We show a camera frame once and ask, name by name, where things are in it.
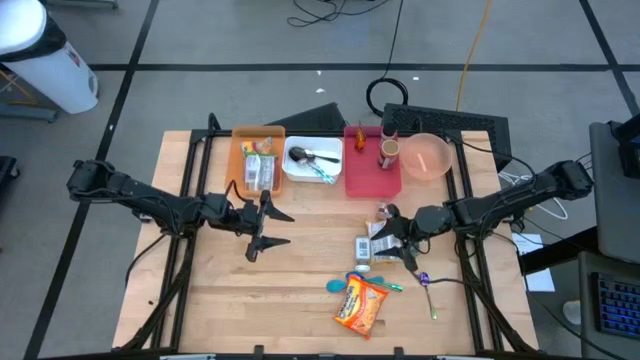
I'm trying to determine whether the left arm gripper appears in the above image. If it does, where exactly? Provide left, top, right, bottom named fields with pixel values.
left=230, top=189, right=296, bottom=264

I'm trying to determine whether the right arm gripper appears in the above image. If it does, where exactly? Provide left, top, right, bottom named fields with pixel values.
left=370, top=203, right=426, bottom=274

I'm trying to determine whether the white label spice bottle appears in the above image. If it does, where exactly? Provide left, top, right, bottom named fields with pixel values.
left=353, top=234, right=373, bottom=274

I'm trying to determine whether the purple iridescent spoon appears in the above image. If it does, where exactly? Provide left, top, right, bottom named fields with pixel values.
left=418, top=271, right=439, bottom=321

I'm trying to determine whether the iridescent green blue spoon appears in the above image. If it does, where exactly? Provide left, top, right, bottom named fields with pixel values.
left=344, top=270, right=404, bottom=293

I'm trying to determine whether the green pink ramen packet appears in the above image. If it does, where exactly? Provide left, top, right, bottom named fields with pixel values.
left=243, top=153, right=278, bottom=193

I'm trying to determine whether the orange ramen packet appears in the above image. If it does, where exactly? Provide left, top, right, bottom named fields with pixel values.
left=332, top=273, right=390, bottom=340

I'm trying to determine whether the teal round lid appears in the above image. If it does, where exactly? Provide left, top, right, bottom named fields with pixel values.
left=324, top=274, right=385, bottom=296

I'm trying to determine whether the black spoon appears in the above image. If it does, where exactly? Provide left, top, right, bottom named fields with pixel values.
left=288, top=145, right=342, bottom=166

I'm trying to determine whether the yellow red ramen packet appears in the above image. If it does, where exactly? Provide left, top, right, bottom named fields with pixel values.
left=241, top=138, right=274, bottom=159

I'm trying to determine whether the orange plastic bin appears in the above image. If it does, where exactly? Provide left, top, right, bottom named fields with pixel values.
left=224, top=124, right=287, bottom=200

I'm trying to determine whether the red plastic bin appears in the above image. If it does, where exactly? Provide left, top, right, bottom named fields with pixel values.
left=342, top=124, right=404, bottom=200

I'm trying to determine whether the translucent pink bowl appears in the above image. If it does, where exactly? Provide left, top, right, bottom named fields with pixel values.
left=399, top=132, right=454, bottom=181

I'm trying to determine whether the white plastic bin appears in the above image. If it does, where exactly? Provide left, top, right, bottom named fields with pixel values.
left=281, top=134, right=345, bottom=184

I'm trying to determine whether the black flat panel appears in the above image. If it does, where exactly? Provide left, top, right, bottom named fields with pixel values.
left=266, top=101, right=349, bottom=134

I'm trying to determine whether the black mesh computer case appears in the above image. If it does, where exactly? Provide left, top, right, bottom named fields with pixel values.
left=380, top=102, right=514, bottom=174

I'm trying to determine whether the white paper sheet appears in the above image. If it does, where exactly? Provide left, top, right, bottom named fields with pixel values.
left=511, top=232, right=557, bottom=294

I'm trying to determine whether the black desk leg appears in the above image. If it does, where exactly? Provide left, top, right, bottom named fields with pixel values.
left=518, top=225, right=600, bottom=277

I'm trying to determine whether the computer mouse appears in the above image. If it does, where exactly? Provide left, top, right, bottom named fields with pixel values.
left=561, top=298, right=584, bottom=327

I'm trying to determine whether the dark desk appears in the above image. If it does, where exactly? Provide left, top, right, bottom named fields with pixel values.
left=577, top=248, right=640, bottom=360

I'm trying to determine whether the grey desk top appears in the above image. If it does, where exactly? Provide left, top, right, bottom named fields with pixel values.
left=588, top=119, right=640, bottom=266

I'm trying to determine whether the black computer keyboard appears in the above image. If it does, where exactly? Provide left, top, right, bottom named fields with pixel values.
left=592, top=271, right=640, bottom=342

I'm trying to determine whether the black device on desk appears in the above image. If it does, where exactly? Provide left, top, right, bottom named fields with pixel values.
left=607, top=113, right=640, bottom=181

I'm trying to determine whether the dark chair base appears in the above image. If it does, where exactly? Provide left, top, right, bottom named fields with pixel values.
left=0, top=155, right=22, bottom=184

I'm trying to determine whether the white trash can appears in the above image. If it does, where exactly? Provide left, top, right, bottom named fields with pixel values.
left=0, top=0, right=100, bottom=115

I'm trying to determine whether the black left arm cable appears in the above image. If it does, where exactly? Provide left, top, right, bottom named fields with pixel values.
left=224, top=178, right=251, bottom=204

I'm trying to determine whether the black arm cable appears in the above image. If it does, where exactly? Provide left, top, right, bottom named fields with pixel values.
left=224, top=178, right=251, bottom=204
left=409, top=269, right=474, bottom=289

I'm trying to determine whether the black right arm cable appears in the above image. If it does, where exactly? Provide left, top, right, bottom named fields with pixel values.
left=409, top=269, right=474, bottom=289

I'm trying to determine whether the black aluminium table frame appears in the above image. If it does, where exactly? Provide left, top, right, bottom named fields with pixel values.
left=112, top=112, right=540, bottom=360

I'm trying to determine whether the white cable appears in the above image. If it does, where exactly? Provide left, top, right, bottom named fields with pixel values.
left=498, top=169, right=571, bottom=222

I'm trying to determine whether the black floor cable with loop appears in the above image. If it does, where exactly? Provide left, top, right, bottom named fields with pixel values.
left=365, top=0, right=410, bottom=119

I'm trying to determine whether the yellow cable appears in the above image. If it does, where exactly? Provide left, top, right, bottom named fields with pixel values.
left=453, top=0, right=495, bottom=114

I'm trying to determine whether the tangled black floor cable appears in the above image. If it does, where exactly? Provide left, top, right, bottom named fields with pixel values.
left=286, top=0, right=392, bottom=29

